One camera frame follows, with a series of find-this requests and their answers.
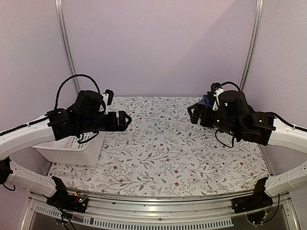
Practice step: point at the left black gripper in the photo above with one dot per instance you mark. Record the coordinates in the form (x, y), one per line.
(122, 126)

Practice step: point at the blue plaid shirt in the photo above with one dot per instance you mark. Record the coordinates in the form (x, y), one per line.
(205, 101)

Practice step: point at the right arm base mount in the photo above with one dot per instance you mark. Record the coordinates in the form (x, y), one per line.
(251, 202)

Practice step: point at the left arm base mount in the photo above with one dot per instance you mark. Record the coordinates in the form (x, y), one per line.
(71, 202)

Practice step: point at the aluminium front rail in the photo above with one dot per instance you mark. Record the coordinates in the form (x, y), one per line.
(123, 212)

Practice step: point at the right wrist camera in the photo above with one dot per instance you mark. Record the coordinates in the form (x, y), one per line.
(216, 90)

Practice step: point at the floral patterned table cloth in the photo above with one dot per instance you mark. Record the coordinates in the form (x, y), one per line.
(163, 154)

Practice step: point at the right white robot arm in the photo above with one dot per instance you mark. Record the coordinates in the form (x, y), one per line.
(229, 112)

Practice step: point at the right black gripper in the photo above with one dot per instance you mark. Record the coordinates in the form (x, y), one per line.
(205, 121)

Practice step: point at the right aluminium frame post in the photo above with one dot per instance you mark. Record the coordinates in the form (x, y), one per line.
(253, 42)

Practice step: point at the left aluminium frame post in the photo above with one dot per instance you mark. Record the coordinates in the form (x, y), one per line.
(64, 36)

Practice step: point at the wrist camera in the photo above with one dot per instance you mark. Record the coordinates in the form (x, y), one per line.
(107, 100)
(216, 90)

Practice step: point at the white plastic basket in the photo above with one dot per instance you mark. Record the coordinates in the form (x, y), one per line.
(69, 151)

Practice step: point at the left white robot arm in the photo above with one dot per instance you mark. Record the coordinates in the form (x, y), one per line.
(88, 114)

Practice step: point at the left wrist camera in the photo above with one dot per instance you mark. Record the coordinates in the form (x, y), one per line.
(107, 100)

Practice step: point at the aluminium frame post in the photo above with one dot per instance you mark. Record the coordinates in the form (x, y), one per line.
(64, 36)
(253, 42)

